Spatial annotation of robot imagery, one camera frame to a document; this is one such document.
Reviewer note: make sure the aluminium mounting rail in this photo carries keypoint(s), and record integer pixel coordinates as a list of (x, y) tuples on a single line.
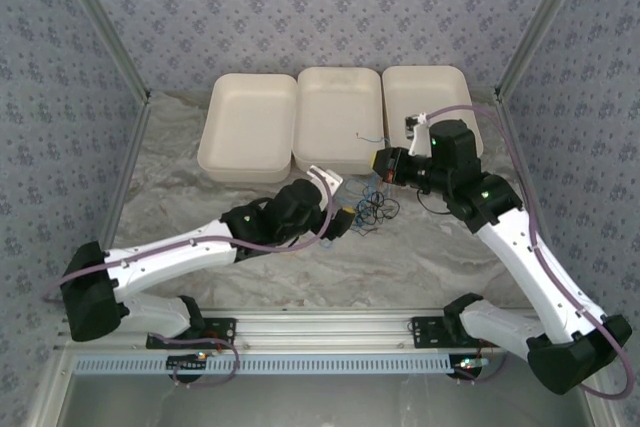
[(320, 329)]

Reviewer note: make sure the aluminium frame post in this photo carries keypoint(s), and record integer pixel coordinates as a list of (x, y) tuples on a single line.
[(107, 22), (540, 22)]

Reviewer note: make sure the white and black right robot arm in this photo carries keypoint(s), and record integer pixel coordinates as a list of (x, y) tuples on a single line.
[(525, 267)]

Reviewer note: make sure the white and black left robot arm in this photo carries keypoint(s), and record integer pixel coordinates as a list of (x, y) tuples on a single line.
[(165, 252)]

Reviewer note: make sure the white rectangular tray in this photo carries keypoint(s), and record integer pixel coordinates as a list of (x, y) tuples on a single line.
[(245, 122), (425, 89), (335, 112)]

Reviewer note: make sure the grey metal panel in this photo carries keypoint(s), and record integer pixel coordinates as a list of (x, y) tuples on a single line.
[(320, 402)]

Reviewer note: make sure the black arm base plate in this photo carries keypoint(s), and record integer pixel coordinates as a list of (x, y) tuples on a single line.
[(425, 332), (222, 329)]

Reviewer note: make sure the small circuit board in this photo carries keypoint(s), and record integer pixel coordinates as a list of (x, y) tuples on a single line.
[(470, 363), (187, 362)]

